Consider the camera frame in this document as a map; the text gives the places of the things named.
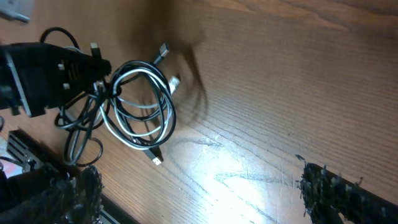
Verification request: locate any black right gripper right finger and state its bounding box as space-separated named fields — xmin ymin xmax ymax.
xmin=296 ymin=154 xmax=397 ymax=224

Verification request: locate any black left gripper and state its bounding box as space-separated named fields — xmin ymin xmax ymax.
xmin=1 ymin=42 xmax=111 ymax=117

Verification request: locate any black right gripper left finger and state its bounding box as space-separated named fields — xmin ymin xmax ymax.
xmin=1 ymin=166 xmax=103 ymax=224

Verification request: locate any white USB cable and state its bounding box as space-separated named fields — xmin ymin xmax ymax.
xmin=63 ymin=45 xmax=181 ymax=162

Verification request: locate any black USB cable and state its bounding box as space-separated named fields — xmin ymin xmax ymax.
xmin=39 ymin=26 xmax=177 ymax=167

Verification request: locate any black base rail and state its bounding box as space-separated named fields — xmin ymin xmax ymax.
xmin=1 ymin=130 xmax=137 ymax=223

